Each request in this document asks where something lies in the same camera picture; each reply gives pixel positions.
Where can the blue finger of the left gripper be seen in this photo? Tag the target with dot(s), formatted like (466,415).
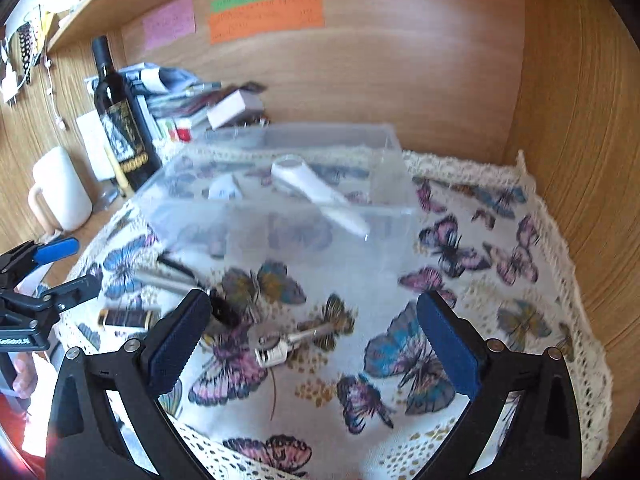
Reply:
(73,293)
(56,250)

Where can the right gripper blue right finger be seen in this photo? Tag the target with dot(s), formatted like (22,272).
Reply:
(460,349)

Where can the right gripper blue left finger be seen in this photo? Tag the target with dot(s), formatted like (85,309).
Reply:
(170,343)

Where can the silver metal flask tool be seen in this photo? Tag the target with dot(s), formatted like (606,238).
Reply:
(168,274)

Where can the keys with black fob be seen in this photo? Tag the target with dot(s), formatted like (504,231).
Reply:
(268,343)

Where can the person right hand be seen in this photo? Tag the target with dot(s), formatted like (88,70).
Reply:
(26,378)

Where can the brown striped rectangular case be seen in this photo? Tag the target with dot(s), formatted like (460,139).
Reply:
(127,319)

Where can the yellow lip balm tube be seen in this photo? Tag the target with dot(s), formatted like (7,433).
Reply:
(121,179)

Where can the white paper note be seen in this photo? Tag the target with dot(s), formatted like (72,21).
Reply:
(93,136)

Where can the dark wine bottle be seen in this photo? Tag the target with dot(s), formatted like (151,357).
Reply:
(125,129)

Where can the butterfly print lace tablecloth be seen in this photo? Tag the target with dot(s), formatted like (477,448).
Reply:
(371,400)

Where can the stack of books and papers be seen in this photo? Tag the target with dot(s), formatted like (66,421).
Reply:
(167,93)

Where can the clear plastic storage box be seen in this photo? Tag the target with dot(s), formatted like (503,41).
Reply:
(361,161)

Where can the white card box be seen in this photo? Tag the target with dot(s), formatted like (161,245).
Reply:
(237,105)

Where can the pink paper note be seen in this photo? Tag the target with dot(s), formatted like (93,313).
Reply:
(168,23)

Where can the orange paper note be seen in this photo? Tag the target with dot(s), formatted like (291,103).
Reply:
(264,16)

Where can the white mug with handle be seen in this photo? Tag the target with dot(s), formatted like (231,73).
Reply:
(58,199)

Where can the white charger with cable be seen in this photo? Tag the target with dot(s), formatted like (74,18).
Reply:
(12,84)

